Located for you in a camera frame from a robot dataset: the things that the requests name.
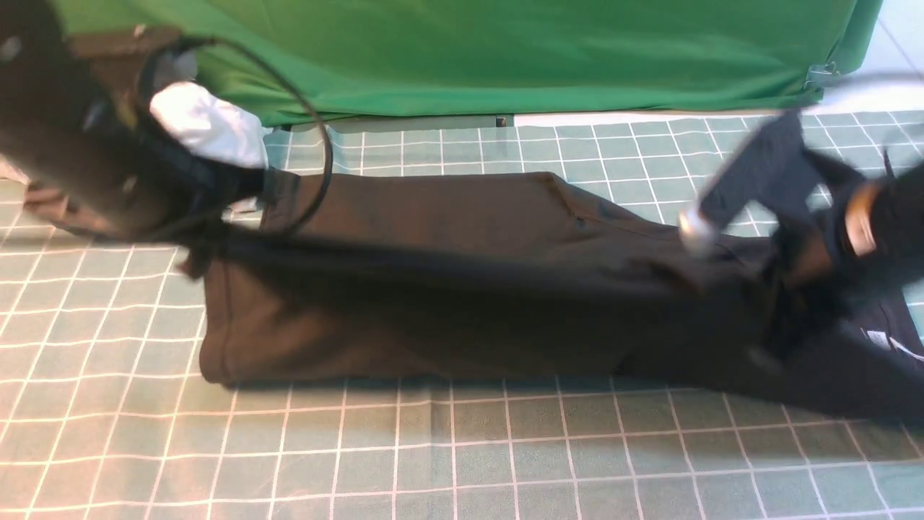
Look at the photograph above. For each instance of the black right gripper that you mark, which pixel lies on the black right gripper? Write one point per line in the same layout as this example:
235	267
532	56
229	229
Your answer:
816	277

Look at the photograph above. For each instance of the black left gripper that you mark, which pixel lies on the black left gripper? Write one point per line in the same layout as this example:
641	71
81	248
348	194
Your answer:
193	191

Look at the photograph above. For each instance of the dark gray long-sleeve shirt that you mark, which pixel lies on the dark gray long-sleeve shirt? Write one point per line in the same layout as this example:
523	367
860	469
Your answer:
522	276

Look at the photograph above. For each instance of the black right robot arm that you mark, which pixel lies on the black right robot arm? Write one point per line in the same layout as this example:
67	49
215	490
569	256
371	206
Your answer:
896	225

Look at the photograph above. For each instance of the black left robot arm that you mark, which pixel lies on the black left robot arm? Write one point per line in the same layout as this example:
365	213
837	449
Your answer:
75	116

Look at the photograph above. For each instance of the white crumpled shirt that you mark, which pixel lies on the white crumpled shirt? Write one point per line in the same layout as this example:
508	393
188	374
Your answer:
211	127

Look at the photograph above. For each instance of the green backdrop cloth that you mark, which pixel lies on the green backdrop cloth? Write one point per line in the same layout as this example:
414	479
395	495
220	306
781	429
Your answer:
450	58

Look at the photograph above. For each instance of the metal binder clip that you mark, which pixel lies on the metal binder clip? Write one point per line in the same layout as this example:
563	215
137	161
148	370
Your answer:
820	76

